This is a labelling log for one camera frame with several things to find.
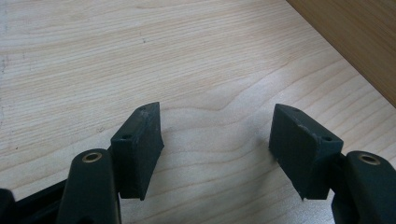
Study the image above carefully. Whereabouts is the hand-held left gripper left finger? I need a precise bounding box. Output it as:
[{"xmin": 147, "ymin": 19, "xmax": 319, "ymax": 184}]
[{"xmin": 110, "ymin": 102, "xmax": 165, "ymax": 202}]

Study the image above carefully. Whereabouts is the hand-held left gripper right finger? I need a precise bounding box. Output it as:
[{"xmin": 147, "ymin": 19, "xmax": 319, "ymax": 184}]
[{"xmin": 268, "ymin": 103, "xmax": 345, "ymax": 201}]

